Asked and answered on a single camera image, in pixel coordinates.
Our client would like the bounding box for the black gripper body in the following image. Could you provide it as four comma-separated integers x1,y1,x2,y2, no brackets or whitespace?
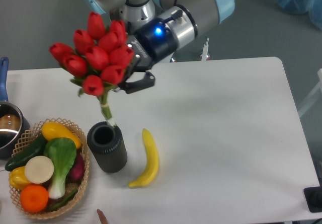
126,18,178,72

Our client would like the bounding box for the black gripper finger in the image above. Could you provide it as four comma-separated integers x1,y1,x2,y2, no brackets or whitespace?
118,71,155,94

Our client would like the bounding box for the red tulip bouquet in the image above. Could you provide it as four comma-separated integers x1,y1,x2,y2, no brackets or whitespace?
49,12,134,126

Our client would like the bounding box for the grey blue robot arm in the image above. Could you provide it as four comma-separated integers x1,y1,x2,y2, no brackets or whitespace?
84,0,235,94

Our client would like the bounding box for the dark grey ribbed vase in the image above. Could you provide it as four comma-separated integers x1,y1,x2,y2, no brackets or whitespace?
87,122,127,173

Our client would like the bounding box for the person fingertip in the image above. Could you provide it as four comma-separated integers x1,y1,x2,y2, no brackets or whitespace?
97,209,108,224

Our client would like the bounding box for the yellow plastic banana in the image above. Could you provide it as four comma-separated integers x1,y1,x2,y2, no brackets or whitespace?
127,128,159,188

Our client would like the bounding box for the yellow squash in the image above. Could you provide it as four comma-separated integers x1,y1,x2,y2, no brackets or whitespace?
41,122,82,149

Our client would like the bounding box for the green bok choy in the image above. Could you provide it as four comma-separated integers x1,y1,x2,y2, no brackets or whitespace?
44,137,76,199

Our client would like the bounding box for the purple red onion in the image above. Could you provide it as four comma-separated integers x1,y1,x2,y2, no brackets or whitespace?
69,152,85,181

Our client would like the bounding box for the woven wicker basket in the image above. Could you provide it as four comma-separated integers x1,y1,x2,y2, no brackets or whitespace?
9,118,90,220

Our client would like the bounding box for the dark green cucumber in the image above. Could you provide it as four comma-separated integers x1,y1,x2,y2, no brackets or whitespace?
5,134,47,172

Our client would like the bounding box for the white round radish slice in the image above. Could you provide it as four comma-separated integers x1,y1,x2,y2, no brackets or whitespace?
24,156,54,184

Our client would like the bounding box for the dark blue saucepan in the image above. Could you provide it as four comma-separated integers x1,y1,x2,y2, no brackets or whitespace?
1,57,30,160

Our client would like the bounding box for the green chili pepper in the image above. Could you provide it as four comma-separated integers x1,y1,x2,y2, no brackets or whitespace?
47,188,78,212

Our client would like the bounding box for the yellow bell pepper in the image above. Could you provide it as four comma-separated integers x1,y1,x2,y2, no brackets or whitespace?
9,166,32,190

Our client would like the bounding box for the orange fruit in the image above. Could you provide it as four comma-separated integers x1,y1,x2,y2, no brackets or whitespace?
20,184,49,213

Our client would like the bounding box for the black device at table edge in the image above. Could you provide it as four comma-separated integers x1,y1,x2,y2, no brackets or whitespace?
303,186,321,213

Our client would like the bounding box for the white metal frame right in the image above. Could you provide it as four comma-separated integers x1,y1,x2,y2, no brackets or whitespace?
298,68,321,118

